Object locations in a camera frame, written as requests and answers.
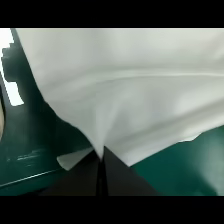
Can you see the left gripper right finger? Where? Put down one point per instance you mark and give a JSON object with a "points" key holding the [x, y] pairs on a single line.
{"points": [[123, 178]]}

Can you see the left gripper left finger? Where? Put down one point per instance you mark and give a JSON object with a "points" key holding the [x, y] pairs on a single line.
{"points": [[81, 180]]}

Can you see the white shirt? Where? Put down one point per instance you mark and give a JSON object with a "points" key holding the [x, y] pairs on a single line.
{"points": [[126, 90]]}

